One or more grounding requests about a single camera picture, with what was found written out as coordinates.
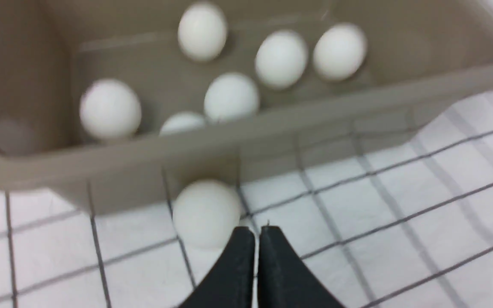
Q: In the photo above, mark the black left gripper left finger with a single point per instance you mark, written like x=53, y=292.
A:
x=229, y=283

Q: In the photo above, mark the white ping-pong ball with logo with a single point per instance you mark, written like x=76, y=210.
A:
x=205, y=214

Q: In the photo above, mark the olive green plastic bin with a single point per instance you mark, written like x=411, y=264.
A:
x=423, y=56

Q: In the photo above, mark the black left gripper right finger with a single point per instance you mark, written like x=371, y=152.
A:
x=284, y=281

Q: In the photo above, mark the white grid-pattern tablecloth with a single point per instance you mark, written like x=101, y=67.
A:
x=409, y=226

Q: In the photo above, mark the white ping-pong ball hidden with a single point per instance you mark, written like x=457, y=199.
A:
x=202, y=31

